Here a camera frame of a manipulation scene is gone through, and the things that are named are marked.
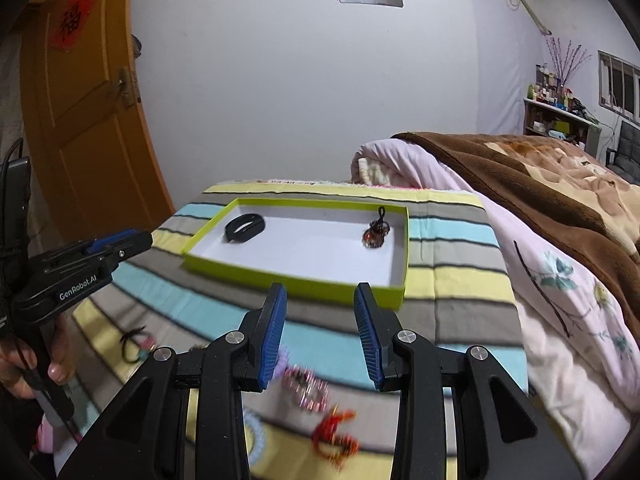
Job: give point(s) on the orange wooden door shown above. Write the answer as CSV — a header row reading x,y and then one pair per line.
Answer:
x,y
93,156

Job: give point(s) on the black smart wristband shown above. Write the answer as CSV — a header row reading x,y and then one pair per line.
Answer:
x,y
243,228

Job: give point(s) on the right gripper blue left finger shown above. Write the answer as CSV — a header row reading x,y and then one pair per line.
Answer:
x,y
263,331

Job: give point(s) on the window with bars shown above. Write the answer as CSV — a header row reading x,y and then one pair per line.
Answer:
x,y
619,86

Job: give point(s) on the door latch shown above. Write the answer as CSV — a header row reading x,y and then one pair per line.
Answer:
x,y
127,87

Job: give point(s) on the black chair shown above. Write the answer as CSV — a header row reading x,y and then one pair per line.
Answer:
x,y
625,159

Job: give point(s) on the person left hand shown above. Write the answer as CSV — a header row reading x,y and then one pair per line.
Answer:
x,y
17,357

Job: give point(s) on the cluttered desk shelf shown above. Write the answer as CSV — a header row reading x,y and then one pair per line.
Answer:
x,y
554,112

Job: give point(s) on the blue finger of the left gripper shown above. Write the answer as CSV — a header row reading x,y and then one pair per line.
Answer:
x,y
101,243
126,249

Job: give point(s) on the red paper door decoration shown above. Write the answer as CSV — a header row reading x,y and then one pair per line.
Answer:
x,y
71,24

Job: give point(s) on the dark beaded bracelet black loop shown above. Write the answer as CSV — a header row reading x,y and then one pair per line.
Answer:
x,y
374,236

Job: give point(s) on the brown floral fleece blanket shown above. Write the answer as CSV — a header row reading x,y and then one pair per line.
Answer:
x,y
561,193

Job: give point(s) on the green shallow cardboard box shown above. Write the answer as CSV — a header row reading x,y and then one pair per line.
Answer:
x,y
313,247

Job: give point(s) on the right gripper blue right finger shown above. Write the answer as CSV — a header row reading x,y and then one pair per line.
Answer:
x,y
376,329

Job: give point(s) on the purple branch decoration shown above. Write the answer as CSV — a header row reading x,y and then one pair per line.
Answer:
x,y
566,58

